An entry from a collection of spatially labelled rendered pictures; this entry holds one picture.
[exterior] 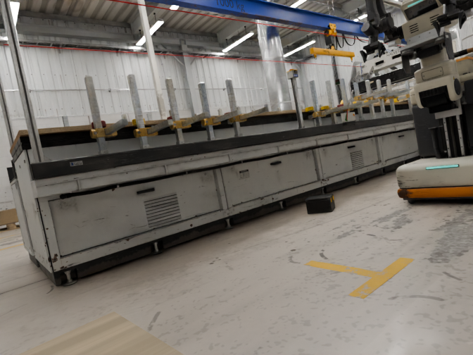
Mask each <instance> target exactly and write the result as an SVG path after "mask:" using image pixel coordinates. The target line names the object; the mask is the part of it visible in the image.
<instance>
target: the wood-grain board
mask: <svg viewBox="0 0 473 355"><path fill-rule="evenodd" d="M401 104H408V102H407V101H404V102H394V105H401ZM293 113H296V110H288V111H270V112H264V113H261V114H258V115H256V116H253V117H260V116H275V115H284V114H293ZM165 120H167V119H165ZM165 120H146V121H145V124H144V125H145V126H152V125H157V124H159V123H161V122H163V121H165ZM113 124H114V123H107V124H106V127H110V126H111V125H113ZM127 127H137V126H136V125H133V124H132V122H128V125H126V126H124V127H123V128H127ZM90 130H94V129H93V128H92V125H79V126H69V127H50V128H40V129H38V133H39V135H51V134H60V133H69V132H84V131H90ZM26 136H29V135H28V131H27V130H19V131H18V134H17V136H16V138H15V140H14V142H13V145H12V147H11V149H10V153H11V152H12V151H13V149H14V147H15V145H16V143H17V141H18V139H19V137H26Z"/></svg>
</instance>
